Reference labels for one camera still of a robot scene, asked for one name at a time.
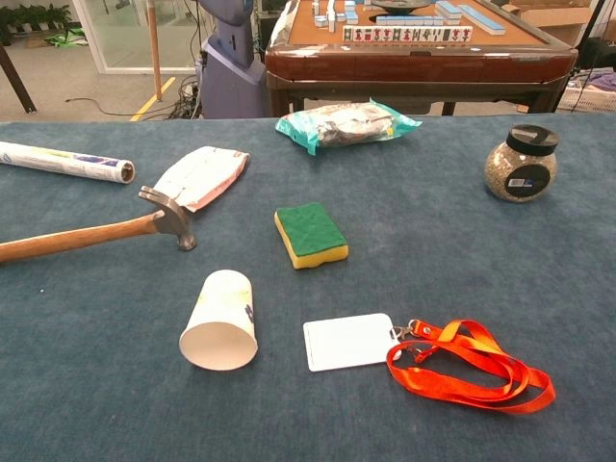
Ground round jar with black lid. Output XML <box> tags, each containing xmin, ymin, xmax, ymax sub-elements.
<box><xmin>483</xmin><ymin>123</ymin><xmax>561</xmax><ymax>204</ymax></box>

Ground white printed paper roll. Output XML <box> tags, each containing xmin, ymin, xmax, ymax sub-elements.
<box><xmin>0</xmin><ymin>141</ymin><xmax>137</xmax><ymax>185</ymax></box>

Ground long blue mahjong tile row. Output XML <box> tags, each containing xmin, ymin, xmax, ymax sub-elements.
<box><xmin>460</xmin><ymin>3</ymin><xmax>507</xmax><ymax>36</ymax></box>

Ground wooden handle claw hammer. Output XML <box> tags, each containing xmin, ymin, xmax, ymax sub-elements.
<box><xmin>0</xmin><ymin>185</ymin><xmax>197</xmax><ymax>265</ymax></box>

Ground bundle of black floor cables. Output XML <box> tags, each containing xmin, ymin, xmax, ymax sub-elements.
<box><xmin>64</xmin><ymin>71</ymin><xmax>202</xmax><ymax>121</ymax></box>

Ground brown mahjong table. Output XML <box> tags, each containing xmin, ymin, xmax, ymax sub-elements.
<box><xmin>264</xmin><ymin>0</ymin><xmax>578</xmax><ymax>118</ymax></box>

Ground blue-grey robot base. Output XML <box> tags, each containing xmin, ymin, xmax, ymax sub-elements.
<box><xmin>196</xmin><ymin>0</ymin><xmax>269</xmax><ymax>120</ymax></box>

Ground orange lanyard strap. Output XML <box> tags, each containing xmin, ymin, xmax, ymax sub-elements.
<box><xmin>386</xmin><ymin>318</ymin><xmax>556</xmax><ymax>415</ymax></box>

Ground green and yellow sponge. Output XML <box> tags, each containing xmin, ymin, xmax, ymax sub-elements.
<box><xmin>273</xmin><ymin>201</ymin><xmax>349</xmax><ymax>270</ymax></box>

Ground wooden pole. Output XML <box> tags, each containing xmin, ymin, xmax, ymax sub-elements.
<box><xmin>146</xmin><ymin>0</ymin><xmax>164</xmax><ymax>102</ymax></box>

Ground white plastic basket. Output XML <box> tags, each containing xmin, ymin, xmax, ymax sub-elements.
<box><xmin>557</xmin><ymin>71</ymin><xmax>616</xmax><ymax>115</ymax></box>

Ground teal snack package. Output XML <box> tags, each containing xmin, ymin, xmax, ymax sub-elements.
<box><xmin>274</xmin><ymin>97</ymin><xmax>424</xmax><ymax>157</ymax></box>

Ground purple cloth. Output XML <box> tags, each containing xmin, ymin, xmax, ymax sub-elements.
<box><xmin>584</xmin><ymin>69</ymin><xmax>616</xmax><ymax>92</ymax></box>

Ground green potted plants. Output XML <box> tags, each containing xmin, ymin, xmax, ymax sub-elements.
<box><xmin>0</xmin><ymin>3</ymin><xmax>73</xmax><ymax>36</ymax></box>

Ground row of face-up mahjong tiles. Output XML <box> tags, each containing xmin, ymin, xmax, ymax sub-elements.
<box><xmin>342</xmin><ymin>25</ymin><xmax>474</xmax><ymax>43</ymax></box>

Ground cardboard box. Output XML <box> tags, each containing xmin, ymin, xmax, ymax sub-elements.
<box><xmin>509</xmin><ymin>0</ymin><xmax>603</xmax><ymax>47</ymax></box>

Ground black tripod stand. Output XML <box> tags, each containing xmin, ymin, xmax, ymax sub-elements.
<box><xmin>552</xmin><ymin>0</ymin><xmax>608</xmax><ymax>115</ymax></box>

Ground white printed paper cup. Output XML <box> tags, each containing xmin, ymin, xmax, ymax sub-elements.
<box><xmin>178</xmin><ymin>269</ymin><xmax>259</xmax><ymax>372</ymax></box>

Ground dark slanted table leg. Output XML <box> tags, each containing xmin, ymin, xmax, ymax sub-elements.
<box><xmin>0</xmin><ymin>41</ymin><xmax>38</xmax><ymax>115</ymax></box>

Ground white and pink pouch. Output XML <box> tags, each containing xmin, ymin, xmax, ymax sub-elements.
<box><xmin>152</xmin><ymin>145</ymin><xmax>251</xmax><ymax>214</ymax></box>

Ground green bag on floor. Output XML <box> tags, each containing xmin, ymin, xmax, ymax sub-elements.
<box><xmin>45</xmin><ymin>27</ymin><xmax>90</xmax><ymax>49</ymax></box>

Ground white badge card holder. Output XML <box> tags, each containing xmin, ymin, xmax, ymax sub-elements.
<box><xmin>302</xmin><ymin>312</ymin><xmax>402</xmax><ymax>373</ymax></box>

